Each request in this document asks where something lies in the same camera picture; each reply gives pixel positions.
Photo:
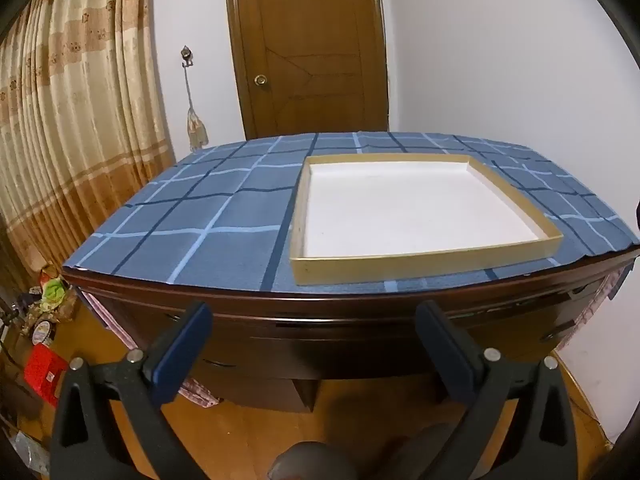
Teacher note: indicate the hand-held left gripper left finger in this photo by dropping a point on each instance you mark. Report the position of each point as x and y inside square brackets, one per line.
[180, 347]

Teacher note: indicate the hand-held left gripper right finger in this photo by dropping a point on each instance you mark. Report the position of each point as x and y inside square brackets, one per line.
[447, 347]

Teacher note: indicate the shallow gold cardboard box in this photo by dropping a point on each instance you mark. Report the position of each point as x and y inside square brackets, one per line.
[400, 210]

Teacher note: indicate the pink striped cloth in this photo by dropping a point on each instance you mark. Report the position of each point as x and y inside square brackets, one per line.
[200, 392]

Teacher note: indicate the dark wooden dresser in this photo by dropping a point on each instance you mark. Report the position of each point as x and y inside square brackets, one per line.
[325, 310]

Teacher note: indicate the blue plaid tablecloth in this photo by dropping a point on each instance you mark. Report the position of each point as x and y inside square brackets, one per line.
[200, 220]

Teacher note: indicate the green crumpled bag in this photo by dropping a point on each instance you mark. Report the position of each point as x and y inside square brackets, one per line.
[54, 294]

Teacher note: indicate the round printed tin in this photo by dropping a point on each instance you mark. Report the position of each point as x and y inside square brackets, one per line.
[43, 332]

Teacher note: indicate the red cardboard box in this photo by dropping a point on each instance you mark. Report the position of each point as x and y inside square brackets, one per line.
[45, 375]

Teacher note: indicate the person's grey trouser leg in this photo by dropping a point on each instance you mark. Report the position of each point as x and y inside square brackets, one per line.
[310, 460]

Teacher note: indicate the beige curtain tassel tieback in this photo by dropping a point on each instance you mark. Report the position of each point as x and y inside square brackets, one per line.
[196, 127]

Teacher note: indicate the beige patterned curtain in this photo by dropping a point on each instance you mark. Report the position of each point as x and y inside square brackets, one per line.
[75, 110]

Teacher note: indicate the brass door knob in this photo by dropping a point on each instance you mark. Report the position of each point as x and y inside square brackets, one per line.
[260, 80]

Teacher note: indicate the brown wooden door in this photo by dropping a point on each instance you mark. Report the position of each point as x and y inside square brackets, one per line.
[310, 35]

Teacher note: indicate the metal wall hook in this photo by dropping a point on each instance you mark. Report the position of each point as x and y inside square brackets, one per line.
[187, 55]

